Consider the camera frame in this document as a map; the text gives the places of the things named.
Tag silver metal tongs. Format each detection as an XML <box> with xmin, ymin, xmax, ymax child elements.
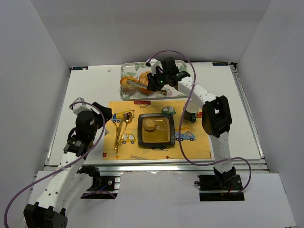
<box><xmin>127</xmin><ymin>80</ymin><xmax>168</xmax><ymax>96</ymax></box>

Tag orange twisted bread roll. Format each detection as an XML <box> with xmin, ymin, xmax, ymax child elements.
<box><xmin>120</xmin><ymin>76</ymin><xmax>137</xmax><ymax>90</ymax></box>

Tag small round bread bun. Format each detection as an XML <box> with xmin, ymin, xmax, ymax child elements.
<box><xmin>143</xmin><ymin>119</ymin><xmax>157</xmax><ymax>132</ymax></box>

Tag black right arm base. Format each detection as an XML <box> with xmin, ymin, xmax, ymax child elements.
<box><xmin>194</xmin><ymin>175</ymin><xmax>245</xmax><ymax>202</ymax></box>

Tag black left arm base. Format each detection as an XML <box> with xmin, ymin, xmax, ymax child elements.
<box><xmin>77</xmin><ymin>166</ymin><xmax>117</xmax><ymax>199</ymax></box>

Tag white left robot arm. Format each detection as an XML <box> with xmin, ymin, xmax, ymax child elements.
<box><xmin>23</xmin><ymin>100</ymin><xmax>113</xmax><ymax>228</ymax></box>

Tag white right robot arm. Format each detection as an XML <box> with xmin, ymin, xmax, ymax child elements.
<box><xmin>145</xmin><ymin>57</ymin><xmax>236</xmax><ymax>186</ymax></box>

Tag orange sugared bundt bread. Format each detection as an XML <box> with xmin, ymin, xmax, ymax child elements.
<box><xmin>138</xmin><ymin>71</ymin><xmax>153</xmax><ymax>95</ymax></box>

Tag gold fork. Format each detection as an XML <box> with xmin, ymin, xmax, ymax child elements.
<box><xmin>114</xmin><ymin>127</ymin><xmax>120</xmax><ymax>154</ymax></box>

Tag gold knife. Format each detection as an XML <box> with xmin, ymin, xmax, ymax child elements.
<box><xmin>114</xmin><ymin>114</ymin><xmax>126</xmax><ymax>153</ymax></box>

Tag gold spoon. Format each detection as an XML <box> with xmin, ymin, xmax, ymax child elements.
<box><xmin>119</xmin><ymin>112</ymin><xmax>133</xmax><ymax>146</ymax></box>

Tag yellow vehicle print placemat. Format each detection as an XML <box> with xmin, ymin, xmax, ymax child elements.
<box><xmin>103</xmin><ymin>100</ymin><xmax>211</xmax><ymax>161</ymax></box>

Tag floral white serving tray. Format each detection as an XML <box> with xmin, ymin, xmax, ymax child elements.
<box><xmin>120</xmin><ymin>62</ymin><xmax>187</xmax><ymax>100</ymax></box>

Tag dark green mug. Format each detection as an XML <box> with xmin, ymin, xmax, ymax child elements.
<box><xmin>183</xmin><ymin>100</ymin><xmax>200</xmax><ymax>123</ymax></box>

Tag blue label left corner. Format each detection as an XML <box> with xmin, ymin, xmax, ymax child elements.
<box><xmin>72</xmin><ymin>66</ymin><xmax>88</xmax><ymax>71</ymax></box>

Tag black square amber plate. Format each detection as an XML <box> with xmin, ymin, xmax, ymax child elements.
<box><xmin>137</xmin><ymin>113</ymin><xmax>175</xmax><ymax>150</ymax></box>

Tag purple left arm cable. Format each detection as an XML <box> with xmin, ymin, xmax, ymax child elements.
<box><xmin>4</xmin><ymin>101</ymin><xmax>117</xmax><ymax>228</ymax></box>

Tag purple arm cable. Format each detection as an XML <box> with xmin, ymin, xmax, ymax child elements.
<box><xmin>146</xmin><ymin>49</ymin><xmax>252</xmax><ymax>195</ymax></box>
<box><xmin>4</xmin><ymin>101</ymin><xmax>117</xmax><ymax>228</ymax></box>

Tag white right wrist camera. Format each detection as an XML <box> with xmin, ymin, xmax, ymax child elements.
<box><xmin>145</xmin><ymin>58</ymin><xmax>162</xmax><ymax>76</ymax></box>

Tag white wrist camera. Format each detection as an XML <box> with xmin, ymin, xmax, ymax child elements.
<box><xmin>69</xmin><ymin>97</ymin><xmax>91</xmax><ymax>115</ymax></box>
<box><xmin>145</xmin><ymin>58</ymin><xmax>162</xmax><ymax>76</ymax></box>

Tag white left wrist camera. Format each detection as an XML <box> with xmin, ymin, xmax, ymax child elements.
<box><xmin>69</xmin><ymin>97</ymin><xmax>91</xmax><ymax>115</ymax></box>

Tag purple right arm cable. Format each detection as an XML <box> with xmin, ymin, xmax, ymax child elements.
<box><xmin>146</xmin><ymin>49</ymin><xmax>252</xmax><ymax>195</ymax></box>

